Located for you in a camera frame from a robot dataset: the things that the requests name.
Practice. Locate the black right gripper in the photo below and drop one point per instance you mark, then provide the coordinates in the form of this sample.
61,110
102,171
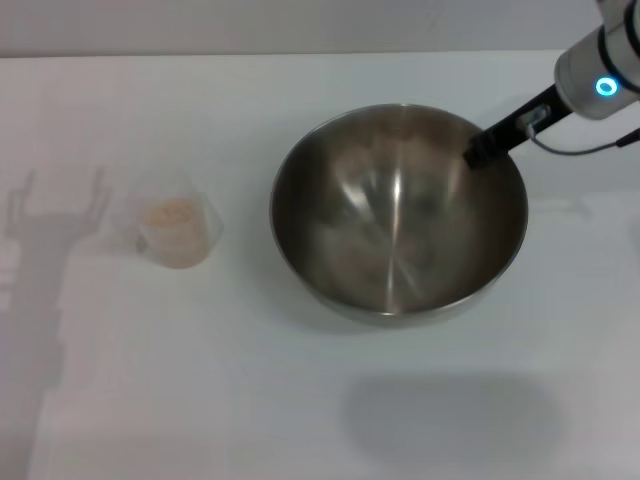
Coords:
515,122

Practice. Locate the stainless steel mixing bowl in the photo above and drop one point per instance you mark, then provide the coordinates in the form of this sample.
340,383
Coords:
390,235

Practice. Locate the clear plastic measuring cup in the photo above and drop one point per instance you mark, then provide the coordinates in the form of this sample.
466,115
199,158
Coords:
202,235

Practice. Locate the white rice grains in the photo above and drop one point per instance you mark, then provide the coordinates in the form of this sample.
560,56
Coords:
170,216

